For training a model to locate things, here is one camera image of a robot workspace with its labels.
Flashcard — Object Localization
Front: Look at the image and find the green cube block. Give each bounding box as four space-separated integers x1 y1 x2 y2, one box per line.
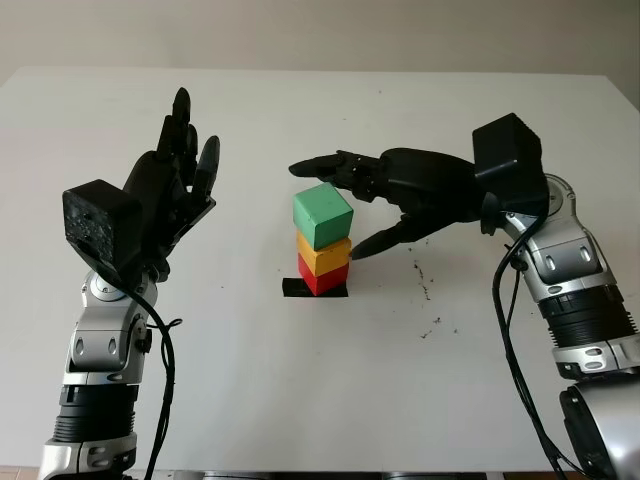
292 182 355 251

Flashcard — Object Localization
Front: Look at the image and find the yellow cube block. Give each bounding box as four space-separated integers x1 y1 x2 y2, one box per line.
296 229 353 277

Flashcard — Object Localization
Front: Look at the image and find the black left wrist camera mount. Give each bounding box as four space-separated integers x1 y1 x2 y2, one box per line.
62 178 144 281

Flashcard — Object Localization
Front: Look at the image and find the red cube block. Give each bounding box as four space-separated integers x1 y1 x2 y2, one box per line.
297 252 350 297

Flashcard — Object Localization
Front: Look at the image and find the black tape strip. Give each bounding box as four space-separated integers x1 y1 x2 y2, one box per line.
282 277 350 299

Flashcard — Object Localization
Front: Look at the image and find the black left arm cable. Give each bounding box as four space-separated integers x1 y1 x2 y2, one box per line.
127 289 184 480

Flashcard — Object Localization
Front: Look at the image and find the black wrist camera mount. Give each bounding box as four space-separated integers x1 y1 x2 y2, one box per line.
62 178 144 281
472 112 550 236

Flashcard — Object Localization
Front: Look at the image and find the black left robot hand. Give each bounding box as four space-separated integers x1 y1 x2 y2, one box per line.
122 87 222 279

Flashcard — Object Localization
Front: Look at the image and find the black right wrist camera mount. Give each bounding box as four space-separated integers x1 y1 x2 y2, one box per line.
472 112 550 236

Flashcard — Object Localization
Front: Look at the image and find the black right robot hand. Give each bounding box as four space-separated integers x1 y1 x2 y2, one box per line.
288 147 489 260

